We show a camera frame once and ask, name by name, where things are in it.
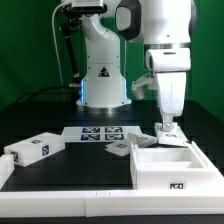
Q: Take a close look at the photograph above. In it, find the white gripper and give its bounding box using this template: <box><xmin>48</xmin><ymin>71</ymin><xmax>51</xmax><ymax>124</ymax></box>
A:
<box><xmin>156</xmin><ymin>72</ymin><xmax>186</xmax><ymax>131</ymax></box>

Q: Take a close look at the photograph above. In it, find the white cabinet door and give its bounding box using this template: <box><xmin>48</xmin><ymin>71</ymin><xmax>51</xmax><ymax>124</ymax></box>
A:
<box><xmin>155</xmin><ymin>122</ymin><xmax>188</xmax><ymax>147</ymax></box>
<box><xmin>105</xmin><ymin>133</ymin><xmax>157</xmax><ymax>157</ymax></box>

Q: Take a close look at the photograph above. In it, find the white cabinet box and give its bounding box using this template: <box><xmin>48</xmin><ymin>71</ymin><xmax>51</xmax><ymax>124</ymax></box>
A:
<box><xmin>130</xmin><ymin>142</ymin><xmax>224</xmax><ymax>190</ymax></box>

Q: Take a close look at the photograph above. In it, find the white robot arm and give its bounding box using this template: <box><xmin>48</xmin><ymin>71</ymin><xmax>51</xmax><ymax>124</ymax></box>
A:
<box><xmin>61</xmin><ymin>0</ymin><xmax>196</xmax><ymax>132</ymax></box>

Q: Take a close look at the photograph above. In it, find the white cabinet top block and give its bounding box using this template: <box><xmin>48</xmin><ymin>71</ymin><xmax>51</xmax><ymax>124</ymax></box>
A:
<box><xmin>4</xmin><ymin>132</ymin><xmax>65</xmax><ymax>167</ymax></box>

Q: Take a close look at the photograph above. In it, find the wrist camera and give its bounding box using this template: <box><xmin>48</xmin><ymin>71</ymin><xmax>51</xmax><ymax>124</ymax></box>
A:
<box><xmin>131</xmin><ymin>74</ymin><xmax>157</xmax><ymax>100</ymax></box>

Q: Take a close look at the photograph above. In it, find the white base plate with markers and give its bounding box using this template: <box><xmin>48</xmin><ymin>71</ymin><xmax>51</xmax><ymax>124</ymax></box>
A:
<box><xmin>62</xmin><ymin>126</ymin><xmax>142</xmax><ymax>143</ymax></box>

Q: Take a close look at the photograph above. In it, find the white U-shaped boundary frame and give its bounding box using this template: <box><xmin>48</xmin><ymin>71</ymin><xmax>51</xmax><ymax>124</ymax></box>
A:
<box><xmin>0</xmin><ymin>151</ymin><xmax>224</xmax><ymax>218</ymax></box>

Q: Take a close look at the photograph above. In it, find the black cable on table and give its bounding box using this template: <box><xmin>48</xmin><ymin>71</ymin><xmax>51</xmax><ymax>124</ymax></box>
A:
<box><xmin>15</xmin><ymin>84</ymin><xmax>83</xmax><ymax>103</ymax></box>

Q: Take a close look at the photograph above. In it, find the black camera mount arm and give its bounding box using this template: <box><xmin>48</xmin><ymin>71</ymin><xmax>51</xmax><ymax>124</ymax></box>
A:
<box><xmin>60</xmin><ymin>5</ymin><xmax>81</xmax><ymax>83</ymax></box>

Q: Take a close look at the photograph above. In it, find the white cable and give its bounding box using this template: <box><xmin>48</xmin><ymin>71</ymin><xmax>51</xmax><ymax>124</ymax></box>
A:
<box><xmin>51</xmin><ymin>2</ymin><xmax>73</xmax><ymax>101</ymax></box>

